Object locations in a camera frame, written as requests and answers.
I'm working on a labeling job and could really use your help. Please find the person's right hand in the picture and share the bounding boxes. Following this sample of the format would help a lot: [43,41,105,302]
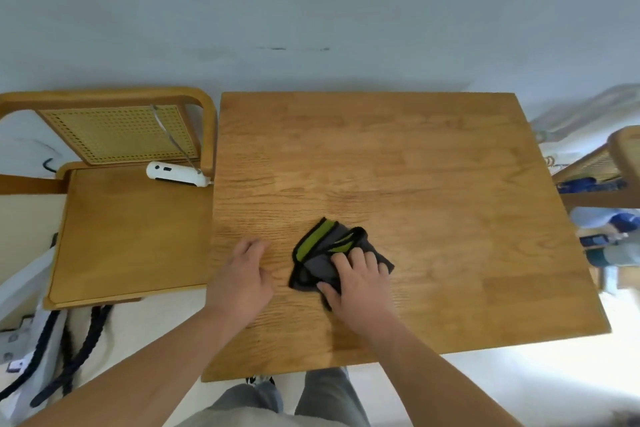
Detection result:
[316,247,400,338]

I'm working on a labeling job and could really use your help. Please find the person's left hand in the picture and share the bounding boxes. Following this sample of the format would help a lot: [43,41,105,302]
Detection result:
[204,237,275,330]

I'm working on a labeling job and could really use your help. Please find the dark grey cleaning cloth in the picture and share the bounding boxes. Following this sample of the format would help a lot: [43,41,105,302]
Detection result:
[288,217,395,312]

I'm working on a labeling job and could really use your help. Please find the person's right forearm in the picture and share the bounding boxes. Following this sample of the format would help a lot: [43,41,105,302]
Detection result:
[361,315,524,427]

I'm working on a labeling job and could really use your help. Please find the person's left forearm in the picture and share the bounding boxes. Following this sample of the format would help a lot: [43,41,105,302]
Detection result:
[19,305,251,427]

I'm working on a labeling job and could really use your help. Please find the person's grey trousers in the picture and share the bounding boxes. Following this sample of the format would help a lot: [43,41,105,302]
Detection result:
[209,366,371,427]

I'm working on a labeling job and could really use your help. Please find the person's white shirt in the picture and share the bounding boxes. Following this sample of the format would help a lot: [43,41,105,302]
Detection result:
[175,406,351,427]

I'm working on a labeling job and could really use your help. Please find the wooden rattan chair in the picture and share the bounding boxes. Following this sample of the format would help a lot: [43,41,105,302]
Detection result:
[551,125,640,213]
[0,87,219,311]

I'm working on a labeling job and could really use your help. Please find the white handheld device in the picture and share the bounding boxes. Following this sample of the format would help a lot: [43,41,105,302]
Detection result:
[145,161,213,189]

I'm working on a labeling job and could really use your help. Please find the wooden table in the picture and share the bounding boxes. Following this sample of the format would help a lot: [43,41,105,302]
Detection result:
[201,91,613,383]

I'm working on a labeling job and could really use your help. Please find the white exercise machine base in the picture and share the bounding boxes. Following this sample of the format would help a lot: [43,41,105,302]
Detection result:
[0,246,67,427]

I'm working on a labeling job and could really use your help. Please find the small dark blue bottle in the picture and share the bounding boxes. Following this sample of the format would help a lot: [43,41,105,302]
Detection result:
[579,234,629,249]

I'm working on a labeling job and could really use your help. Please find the light blue spray bottle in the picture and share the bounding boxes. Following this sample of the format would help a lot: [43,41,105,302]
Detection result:
[569,206,640,234]

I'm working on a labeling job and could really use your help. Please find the teal capped bottle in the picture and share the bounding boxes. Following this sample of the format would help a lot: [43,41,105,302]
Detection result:
[585,244,640,268]

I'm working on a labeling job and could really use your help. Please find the grey charging cable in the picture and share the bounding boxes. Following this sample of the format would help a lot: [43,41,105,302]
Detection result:
[151,104,203,176]

